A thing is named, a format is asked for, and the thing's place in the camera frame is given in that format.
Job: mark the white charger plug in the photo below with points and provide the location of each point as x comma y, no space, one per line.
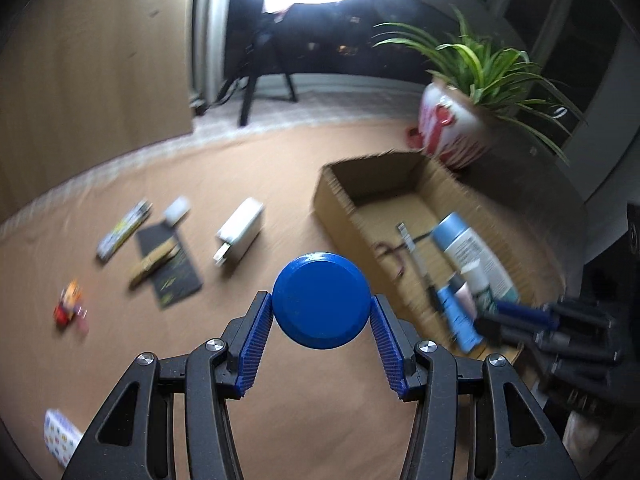
240,230

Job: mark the round blue tin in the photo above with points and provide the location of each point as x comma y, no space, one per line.
320,300

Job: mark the green and white lip balm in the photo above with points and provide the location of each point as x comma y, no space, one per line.
480,285

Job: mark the black card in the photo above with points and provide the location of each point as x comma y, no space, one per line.
175,285

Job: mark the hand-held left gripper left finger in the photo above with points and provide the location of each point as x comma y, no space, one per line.
255,345

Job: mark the small white eraser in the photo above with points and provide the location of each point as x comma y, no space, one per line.
177,210

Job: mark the white dotted tissue pack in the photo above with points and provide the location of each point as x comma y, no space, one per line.
60,435

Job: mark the potted spider plant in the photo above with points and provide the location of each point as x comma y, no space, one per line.
450,125

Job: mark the light oak board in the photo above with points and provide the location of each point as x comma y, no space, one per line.
100,85

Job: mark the clear black gel pen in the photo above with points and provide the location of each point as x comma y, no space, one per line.
417,260

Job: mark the black tripod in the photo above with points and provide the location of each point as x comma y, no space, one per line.
250,85

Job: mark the dark side table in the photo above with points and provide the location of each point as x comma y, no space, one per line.
540,200

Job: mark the patterned white lighter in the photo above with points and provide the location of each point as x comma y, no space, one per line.
122,232

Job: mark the wooden clothespin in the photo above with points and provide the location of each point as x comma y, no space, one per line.
152,262

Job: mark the blue case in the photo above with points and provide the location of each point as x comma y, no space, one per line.
457,325

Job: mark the small pink tube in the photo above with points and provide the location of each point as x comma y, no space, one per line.
465,297

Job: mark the cardboard box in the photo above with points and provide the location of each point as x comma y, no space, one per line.
340,210

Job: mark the small red toy figure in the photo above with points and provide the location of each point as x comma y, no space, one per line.
67,305

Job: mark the white bottle with blue cap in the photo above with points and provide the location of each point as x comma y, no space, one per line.
470,250

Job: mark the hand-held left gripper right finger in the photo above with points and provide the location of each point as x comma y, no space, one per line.
387,345

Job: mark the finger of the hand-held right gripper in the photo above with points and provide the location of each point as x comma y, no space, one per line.
525,336
520,312

